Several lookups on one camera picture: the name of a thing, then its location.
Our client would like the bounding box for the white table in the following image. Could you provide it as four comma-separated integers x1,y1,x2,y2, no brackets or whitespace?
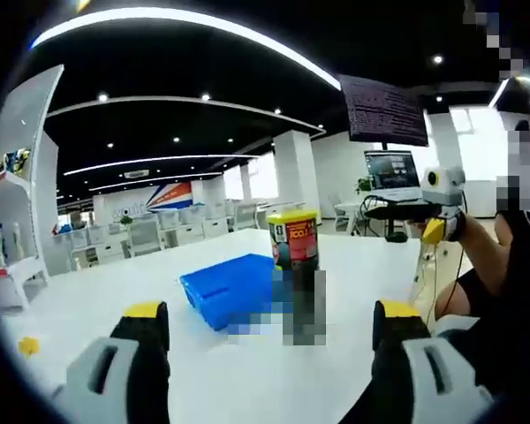
0,227,443,424

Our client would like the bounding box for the thin black cable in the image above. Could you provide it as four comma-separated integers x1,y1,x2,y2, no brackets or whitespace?
426,238,467,330

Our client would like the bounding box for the row of colourful snack bags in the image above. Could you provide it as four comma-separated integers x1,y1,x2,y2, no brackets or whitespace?
0,148,31,178

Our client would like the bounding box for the tall printed chip container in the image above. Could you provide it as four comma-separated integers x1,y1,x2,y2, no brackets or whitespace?
268,220,322,271

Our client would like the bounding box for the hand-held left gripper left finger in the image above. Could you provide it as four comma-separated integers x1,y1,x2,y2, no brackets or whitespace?
55,301,171,424

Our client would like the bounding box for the open laptop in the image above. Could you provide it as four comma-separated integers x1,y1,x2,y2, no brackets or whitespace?
364,149,424,203

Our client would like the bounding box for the black hanging monitor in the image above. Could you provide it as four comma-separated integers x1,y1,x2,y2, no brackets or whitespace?
338,73,429,147

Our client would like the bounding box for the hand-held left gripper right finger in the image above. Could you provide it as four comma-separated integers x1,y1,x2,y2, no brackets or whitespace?
339,299,498,424

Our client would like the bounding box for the white display shelf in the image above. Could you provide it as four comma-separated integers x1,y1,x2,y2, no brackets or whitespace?
0,64,66,310

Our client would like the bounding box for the person's bare leg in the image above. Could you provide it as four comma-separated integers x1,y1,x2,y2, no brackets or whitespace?
435,268,485,320

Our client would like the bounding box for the blue plastic box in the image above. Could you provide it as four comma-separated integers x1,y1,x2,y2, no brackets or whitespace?
179,253,278,332

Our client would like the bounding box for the small yellow item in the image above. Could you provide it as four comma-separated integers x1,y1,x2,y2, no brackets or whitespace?
18,337,41,357

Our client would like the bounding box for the white mesh office chair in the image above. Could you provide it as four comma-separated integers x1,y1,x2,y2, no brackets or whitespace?
127,219,163,257

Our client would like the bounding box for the yellow round toy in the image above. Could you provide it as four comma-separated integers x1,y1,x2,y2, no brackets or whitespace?
267,210,320,230

